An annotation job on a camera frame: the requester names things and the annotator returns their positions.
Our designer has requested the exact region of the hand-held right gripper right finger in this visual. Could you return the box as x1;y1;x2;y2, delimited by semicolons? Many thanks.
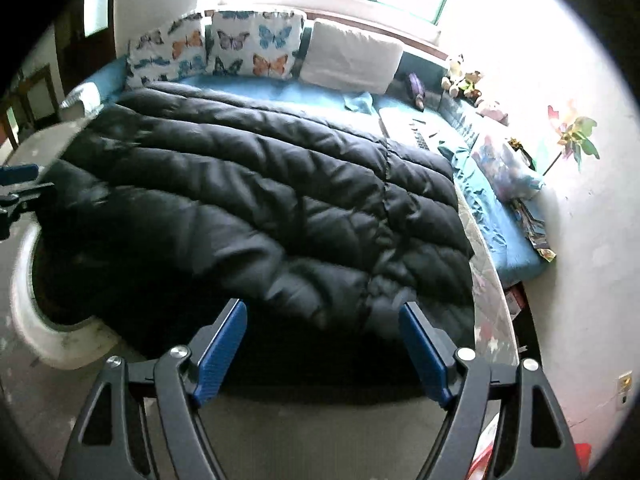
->
398;301;583;480

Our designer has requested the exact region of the light blue folded cloth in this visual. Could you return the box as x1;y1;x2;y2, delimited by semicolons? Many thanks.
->
345;91;376;113

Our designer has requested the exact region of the brown plush toy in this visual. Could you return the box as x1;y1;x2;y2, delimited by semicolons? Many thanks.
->
462;71;485;101

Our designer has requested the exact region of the butterfly print pillow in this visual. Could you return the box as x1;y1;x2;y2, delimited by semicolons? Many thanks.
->
125;12;208;92
205;9;307;81

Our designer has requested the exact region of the plain white pillow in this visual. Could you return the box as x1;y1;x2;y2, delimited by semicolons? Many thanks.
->
299;17;405;96

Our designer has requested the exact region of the dark teal quilted cushion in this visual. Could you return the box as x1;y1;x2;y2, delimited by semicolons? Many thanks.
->
440;95;481;146

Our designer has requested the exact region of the brown wooden table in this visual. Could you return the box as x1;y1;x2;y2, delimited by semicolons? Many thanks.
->
0;62;61;146

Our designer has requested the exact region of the colourful pinwheel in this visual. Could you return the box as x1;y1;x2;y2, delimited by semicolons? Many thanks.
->
542;105;601;176

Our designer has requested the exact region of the pile of printed packets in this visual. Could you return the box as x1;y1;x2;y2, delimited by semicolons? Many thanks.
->
510;197;556;263

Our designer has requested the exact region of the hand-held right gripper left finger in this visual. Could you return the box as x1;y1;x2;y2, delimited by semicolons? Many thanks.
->
60;297;249;480

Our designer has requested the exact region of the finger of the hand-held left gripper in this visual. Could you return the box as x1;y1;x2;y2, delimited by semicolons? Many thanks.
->
0;182;56;241
0;164;40;187

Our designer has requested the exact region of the white keyboard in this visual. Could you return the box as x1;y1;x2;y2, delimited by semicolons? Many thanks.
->
377;107;441;151

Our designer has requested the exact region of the dark wooden door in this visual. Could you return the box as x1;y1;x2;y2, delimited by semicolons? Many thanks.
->
50;0;118;91

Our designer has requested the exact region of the purple toy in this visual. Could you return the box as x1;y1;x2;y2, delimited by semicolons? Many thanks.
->
407;72;428;111

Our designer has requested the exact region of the pink plush toy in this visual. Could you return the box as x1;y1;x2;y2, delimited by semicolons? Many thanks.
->
475;97;511;126

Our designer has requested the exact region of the grey quilted star mattress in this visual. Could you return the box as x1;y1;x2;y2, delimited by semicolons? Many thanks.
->
0;120;521;480

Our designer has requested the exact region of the black down jacket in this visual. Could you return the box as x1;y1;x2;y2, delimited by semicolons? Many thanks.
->
30;80;476;361

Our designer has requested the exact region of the floral printed pillow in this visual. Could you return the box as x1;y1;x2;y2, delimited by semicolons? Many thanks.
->
470;132;546;201

